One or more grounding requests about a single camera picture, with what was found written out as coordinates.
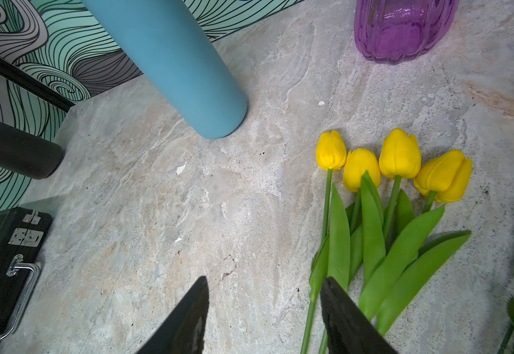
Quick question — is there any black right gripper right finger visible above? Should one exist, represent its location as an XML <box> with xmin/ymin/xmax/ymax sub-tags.
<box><xmin>320</xmin><ymin>277</ymin><xmax>397</xmax><ymax>354</ymax></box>

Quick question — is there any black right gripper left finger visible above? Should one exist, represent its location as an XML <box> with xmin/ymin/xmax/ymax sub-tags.
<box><xmin>137</xmin><ymin>276</ymin><xmax>209</xmax><ymax>353</ymax></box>

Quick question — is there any yellow tulip single stem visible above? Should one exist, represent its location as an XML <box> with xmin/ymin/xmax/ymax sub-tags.
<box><xmin>301</xmin><ymin>131</ymin><xmax>350</xmax><ymax>353</ymax></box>

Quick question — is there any teal ceramic vase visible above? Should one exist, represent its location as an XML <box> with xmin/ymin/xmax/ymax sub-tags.
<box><xmin>84</xmin><ymin>1</ymin><xmax>248</xmax><ymax>140</ymax></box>

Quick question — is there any purple glass vase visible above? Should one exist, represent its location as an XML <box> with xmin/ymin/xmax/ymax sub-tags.
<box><xmin>354</xmin><ymin>0</ymin><xmax>459</xmax><ymax>64</ymax></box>

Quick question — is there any black vase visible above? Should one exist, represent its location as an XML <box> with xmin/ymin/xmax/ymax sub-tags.
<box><xmin>0</xmin><ymin>122</ymin><xmax>64</xmax><ymax>179</ymax></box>

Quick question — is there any black case with handle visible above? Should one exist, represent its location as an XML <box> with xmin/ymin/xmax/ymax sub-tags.
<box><xmin>0</xmin><ymin>207</ymin><xmax>53</xmax><ymax>342</ymax></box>

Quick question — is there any black left corner post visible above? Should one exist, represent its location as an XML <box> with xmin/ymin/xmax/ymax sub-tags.
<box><xmin>0</xmin><ymin>58</ymin><xmax>74</xmax><ymax>112</ymax></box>

